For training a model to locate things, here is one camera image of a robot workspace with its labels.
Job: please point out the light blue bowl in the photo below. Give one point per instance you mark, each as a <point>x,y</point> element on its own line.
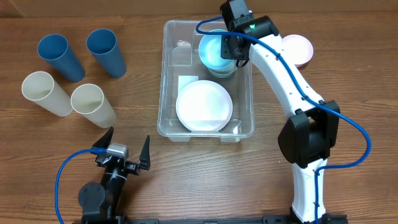
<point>210,54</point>

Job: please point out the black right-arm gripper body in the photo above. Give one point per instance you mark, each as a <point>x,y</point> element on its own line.
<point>227,53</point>

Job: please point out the pink plate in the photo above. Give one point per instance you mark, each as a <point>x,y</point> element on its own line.
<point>204,105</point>

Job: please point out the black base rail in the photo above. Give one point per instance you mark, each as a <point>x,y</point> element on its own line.
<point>266,219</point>

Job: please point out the clear plastic storage container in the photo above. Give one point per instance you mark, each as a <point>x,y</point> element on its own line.
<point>181,65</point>

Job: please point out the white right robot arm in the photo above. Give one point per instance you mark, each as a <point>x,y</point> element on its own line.
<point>311,127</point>

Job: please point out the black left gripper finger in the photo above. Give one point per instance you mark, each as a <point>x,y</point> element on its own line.
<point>145,155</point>
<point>105,140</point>

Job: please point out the pink bowl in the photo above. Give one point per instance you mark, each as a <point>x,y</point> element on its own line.
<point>298,49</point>

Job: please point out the blue cup far left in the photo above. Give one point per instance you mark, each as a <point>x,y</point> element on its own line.
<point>56,51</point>

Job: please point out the cream cup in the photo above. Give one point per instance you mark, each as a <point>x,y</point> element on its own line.
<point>40,88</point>
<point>89,101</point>

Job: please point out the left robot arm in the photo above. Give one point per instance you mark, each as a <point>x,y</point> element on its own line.
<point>99,200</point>

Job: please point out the grey bowl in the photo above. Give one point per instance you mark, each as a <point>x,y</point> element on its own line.
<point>222,73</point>

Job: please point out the blue cup near container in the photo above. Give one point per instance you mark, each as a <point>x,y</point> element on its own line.
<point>103,45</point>

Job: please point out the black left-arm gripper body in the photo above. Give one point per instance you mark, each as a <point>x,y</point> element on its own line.
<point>132,168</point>

